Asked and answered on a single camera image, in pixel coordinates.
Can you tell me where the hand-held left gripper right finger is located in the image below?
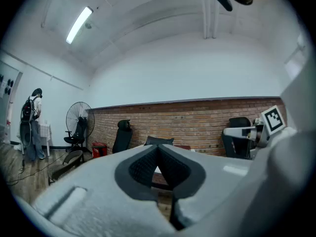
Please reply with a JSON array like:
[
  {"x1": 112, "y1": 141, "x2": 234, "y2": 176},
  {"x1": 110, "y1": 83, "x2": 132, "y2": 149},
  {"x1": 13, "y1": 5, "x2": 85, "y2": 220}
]
[{"x1": 158, "y1": 144, "x2": 255, "y2": 232}]

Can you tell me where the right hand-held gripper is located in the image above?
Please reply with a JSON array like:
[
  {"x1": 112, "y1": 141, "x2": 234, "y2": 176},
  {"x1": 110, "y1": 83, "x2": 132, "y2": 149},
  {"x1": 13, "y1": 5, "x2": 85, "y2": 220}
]
[{"x1": 223, "y1": 105, "x2": 297, "y2": 158}]

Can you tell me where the red box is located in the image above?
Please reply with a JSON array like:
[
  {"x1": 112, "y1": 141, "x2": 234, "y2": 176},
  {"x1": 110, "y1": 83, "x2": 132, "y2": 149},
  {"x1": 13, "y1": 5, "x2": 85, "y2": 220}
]
[{"x1": 91, "y1": 142, "x2": 108, "y2": 158}]

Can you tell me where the white ceiling pipe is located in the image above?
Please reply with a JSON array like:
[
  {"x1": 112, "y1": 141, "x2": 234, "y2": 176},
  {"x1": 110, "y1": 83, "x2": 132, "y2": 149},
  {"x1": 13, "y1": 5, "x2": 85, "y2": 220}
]
[
  {"x1": 201, "y1": 0, "x2": 212, "y2": 40},
  {"x1": 212, "y1": 0, "x2": 220, "y2": 40}
]

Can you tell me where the ceiling tube light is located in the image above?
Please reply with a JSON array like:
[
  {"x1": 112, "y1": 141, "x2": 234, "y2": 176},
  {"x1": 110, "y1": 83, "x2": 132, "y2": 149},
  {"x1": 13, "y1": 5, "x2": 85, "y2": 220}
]
[{"x1": 65, "y1": 6, "x2": 94, "y2": 45}]

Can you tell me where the whiteboard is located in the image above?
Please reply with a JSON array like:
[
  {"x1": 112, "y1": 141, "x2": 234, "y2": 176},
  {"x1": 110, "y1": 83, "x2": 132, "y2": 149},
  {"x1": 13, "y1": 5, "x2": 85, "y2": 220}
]
[{"x1": 0, "y1": 60, "x2": 23, "y2": 101}]

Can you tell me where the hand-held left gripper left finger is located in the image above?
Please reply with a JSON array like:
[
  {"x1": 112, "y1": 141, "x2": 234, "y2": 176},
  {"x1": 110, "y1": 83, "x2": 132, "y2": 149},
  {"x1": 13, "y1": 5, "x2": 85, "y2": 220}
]
[{"x1": 31, "y1": 144, "x2": 179, "y2": 237}]

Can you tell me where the table with checked cloth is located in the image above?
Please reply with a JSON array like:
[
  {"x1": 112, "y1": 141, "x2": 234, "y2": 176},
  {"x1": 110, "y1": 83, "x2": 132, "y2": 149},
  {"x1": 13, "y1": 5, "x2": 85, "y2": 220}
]
[{"x1": 37, "y1": 121, "x2": 53, "y2": 157}]

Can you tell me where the dark grey cloth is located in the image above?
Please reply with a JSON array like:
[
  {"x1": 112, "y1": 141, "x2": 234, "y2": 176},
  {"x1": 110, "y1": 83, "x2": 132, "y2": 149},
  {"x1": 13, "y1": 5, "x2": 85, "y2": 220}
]
[{"x1": 144, "y1": 135, "x2": 175, "y2": 147}]

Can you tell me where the black office chair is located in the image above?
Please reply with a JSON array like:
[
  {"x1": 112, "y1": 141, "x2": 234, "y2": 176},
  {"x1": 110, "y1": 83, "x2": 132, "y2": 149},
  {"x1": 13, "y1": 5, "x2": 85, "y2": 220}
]
[
  {"x1": 112, "y1": 119, "x2": 134, "y2": 154},
  {"x1": 221, "y1": 117, "x2": 253, "y2": 159}
]

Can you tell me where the black floor fan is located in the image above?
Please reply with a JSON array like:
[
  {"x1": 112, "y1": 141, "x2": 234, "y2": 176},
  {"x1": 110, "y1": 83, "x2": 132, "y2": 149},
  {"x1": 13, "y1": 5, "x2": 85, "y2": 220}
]
[{"x1": 63, "y1": 101, "x2": 96, "y2": 158}]

